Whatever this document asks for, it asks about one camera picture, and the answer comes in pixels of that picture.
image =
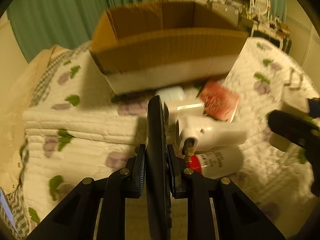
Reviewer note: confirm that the black remote control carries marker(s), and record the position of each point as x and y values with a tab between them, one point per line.
157	187

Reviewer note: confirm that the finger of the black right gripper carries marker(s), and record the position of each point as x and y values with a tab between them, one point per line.
314	107
296	130

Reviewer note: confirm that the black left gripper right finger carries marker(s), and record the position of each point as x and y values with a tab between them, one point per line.
217	208

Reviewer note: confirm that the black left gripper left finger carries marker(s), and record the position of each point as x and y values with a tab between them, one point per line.
95	209

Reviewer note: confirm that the green curtain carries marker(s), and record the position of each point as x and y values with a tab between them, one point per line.
40	24

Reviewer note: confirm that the brown cardboard box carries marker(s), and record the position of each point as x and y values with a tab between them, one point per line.
155	44

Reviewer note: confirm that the oval white vanity mirror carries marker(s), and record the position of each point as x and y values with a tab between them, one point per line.
260	7

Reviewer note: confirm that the white bottle red cap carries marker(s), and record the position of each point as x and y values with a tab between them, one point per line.
217	164

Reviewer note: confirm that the red rose patterned box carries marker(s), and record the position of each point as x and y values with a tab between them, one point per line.
220	103

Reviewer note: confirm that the white floral quilt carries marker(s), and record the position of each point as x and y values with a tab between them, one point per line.
75	131

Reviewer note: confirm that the white dressing table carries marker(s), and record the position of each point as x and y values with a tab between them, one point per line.
277	33

